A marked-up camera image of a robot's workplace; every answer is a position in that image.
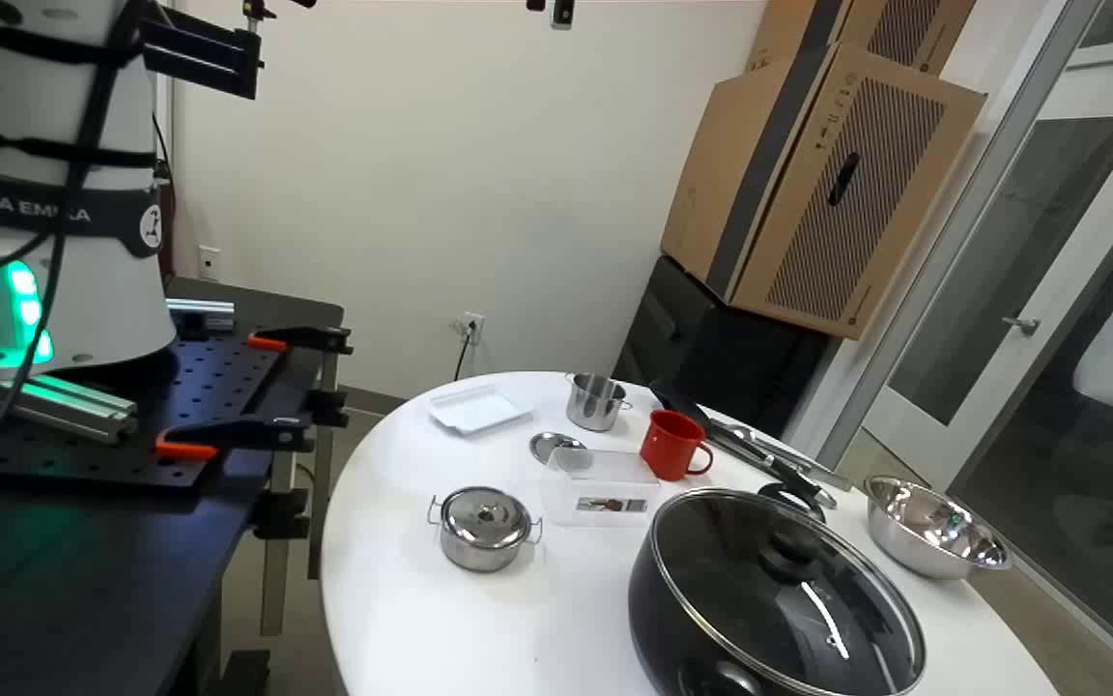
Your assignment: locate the small round steel lid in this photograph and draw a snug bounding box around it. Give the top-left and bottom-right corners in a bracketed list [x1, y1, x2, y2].
[527, 431, 596, 477]

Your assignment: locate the small steel pot lid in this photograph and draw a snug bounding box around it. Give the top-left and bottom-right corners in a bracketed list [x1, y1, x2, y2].
[437, 482, 537, 540]

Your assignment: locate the large cardboard box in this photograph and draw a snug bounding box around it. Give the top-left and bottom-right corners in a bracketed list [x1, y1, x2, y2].
[659, 48, 994, 343]

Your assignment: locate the small cardboard box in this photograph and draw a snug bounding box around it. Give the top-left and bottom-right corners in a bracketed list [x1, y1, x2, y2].
[747, 0, 978, 76]

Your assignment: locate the white rectangular lid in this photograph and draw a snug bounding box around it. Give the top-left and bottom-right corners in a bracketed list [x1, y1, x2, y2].
[425, 388, 537, 437]

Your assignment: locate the small steel pot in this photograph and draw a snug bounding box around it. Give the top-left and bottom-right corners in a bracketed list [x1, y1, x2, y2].
[422, 482, 550, 575]

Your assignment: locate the glass pot lid black knob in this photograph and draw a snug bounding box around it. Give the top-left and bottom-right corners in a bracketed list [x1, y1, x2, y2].
[650, 487, 930, 696]

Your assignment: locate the large black cooking pot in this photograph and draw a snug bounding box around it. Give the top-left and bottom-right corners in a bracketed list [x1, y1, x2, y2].
[626, 477, 930, 696]

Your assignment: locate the steel cup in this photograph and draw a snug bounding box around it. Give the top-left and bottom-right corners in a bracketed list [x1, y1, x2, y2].
[564, 371, 631, 437]

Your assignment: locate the red mug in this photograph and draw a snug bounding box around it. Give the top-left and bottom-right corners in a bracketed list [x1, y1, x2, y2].
[639, 405, 717, 482]

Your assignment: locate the white glass door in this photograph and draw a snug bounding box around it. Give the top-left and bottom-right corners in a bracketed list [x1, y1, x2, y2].
[862, 52, 1113, 496]

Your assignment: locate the black spatula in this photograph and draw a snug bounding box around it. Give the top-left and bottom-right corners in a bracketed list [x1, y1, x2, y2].
[723, 431, 847, 509]

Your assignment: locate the steel mixing bowl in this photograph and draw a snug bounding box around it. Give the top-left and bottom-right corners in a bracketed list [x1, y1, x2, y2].
[859, 477, 1012, 584]

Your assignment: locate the black perforated workbench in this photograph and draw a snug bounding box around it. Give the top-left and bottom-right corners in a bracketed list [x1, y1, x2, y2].
[0, 276, 357, 696]

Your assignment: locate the black stereo camera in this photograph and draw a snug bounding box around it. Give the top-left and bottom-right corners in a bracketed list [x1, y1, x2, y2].
[140, 5, 268, 106]

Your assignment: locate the black clamp orange handle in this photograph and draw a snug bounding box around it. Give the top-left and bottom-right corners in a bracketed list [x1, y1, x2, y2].
[149, 409, 321, 469]
[242, 326, 357, 361]

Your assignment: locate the black base cable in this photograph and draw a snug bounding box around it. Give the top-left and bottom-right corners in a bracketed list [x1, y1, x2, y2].
[0, 0, 161, 513]

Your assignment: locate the metal door handle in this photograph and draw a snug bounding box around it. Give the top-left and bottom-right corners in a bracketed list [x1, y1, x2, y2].
[999, 309, 1046, 343]

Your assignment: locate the aluminium extrusion rail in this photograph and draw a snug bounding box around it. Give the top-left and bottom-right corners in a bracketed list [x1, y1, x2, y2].
[0, 348, 144, 449]

